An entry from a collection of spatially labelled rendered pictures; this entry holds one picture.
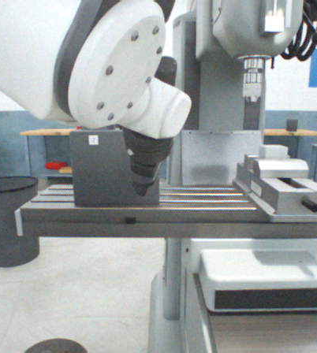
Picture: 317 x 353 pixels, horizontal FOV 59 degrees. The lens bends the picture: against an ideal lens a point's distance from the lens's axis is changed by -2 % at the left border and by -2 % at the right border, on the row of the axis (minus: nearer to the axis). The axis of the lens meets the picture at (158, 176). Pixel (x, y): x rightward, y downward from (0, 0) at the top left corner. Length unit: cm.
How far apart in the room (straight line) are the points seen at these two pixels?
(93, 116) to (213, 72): 104
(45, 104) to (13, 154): 549
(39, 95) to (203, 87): 102
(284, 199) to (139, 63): 54
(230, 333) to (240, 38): 64
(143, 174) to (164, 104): 24
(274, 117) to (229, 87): 418
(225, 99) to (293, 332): 83
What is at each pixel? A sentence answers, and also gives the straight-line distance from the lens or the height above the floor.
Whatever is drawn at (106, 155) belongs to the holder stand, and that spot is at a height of 106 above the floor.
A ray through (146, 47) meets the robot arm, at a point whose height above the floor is 121.
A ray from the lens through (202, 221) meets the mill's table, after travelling 74.
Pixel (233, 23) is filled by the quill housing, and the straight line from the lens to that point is 75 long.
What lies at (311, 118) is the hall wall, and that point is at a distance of 562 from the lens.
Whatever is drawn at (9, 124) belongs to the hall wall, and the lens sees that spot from 563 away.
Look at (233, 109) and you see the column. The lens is 119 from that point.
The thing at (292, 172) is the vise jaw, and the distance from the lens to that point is 79.
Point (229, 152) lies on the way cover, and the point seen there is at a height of 101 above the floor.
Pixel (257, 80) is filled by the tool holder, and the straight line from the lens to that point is 80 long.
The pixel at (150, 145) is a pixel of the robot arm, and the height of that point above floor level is 112.
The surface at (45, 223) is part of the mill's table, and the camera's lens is 78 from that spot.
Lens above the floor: 117
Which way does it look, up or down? 13 degrees down
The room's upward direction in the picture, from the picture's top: straight up
